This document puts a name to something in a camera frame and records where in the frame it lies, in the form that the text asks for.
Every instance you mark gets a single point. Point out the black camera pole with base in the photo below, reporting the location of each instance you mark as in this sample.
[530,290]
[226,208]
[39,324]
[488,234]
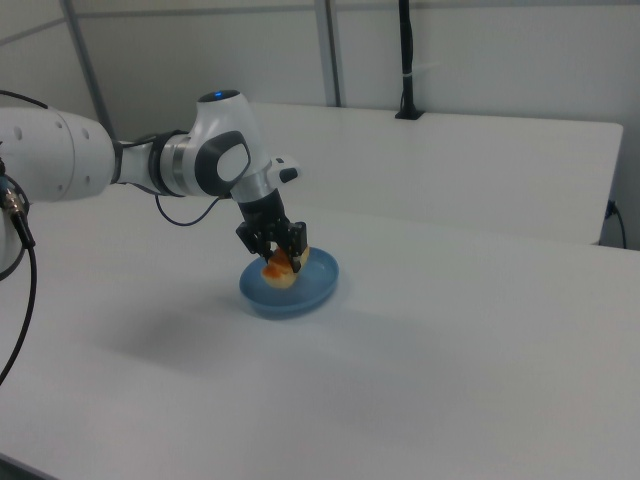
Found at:
[407,50]

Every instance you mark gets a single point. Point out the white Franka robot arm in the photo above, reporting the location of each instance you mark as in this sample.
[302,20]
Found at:
[50,155]

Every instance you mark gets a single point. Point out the bread slice with orange topping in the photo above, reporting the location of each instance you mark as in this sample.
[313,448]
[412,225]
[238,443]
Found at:
[279,277]

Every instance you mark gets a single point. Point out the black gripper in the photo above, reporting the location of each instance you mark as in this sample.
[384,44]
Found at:
[260,212]

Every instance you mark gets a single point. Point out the blue round plastic plate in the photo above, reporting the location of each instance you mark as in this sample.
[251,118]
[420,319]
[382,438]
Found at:
[312,295]

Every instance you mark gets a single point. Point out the white partition wall post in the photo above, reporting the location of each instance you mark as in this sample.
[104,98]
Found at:
[334,50]

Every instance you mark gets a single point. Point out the white partition corner post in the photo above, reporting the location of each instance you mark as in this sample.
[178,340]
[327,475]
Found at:
[87,60]

